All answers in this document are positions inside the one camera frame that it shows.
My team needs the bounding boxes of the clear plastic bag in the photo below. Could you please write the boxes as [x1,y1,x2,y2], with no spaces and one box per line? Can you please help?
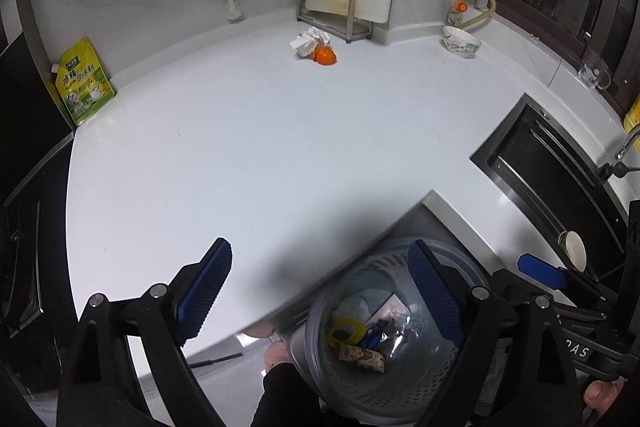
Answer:
[378,314,431,363]

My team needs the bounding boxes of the black kitchen sink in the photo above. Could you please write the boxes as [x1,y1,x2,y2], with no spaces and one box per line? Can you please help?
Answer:
[471,95,628,291]

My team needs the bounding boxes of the orange snack wrapper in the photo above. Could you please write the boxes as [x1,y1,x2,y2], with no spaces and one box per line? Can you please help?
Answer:
[338,343,386,374]

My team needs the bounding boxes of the grey perforated trash bin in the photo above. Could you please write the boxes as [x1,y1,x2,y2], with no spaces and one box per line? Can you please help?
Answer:
[288,237,458,426]

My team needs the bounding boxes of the steel cutting board rack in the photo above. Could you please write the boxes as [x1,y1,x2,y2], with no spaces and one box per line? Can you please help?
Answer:
[295,0,373,43]

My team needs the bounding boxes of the white dishes in sink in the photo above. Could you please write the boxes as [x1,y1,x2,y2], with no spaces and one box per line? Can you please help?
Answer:
[558,231,587,272]

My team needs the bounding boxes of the yellow oil bottle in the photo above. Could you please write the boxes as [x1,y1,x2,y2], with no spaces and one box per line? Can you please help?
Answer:
[623,95,640,134]

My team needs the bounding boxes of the person's right hand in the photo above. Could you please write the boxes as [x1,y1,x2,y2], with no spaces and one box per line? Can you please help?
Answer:
[582,377,627,426]

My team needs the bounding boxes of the crumpled white paper tissue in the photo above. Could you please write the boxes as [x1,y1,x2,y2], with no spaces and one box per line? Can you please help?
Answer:
[290,26,331,58]

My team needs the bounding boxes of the patterned ceramic bowl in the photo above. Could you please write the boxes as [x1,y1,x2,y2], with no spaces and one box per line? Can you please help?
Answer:
[442,26,482,60]

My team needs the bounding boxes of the green yellow detergent pouch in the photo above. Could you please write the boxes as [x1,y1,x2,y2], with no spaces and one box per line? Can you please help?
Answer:
[52,38,115,126]

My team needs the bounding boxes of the clear glass mug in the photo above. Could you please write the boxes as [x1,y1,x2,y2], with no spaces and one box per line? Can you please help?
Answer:
[578,49,612,90]

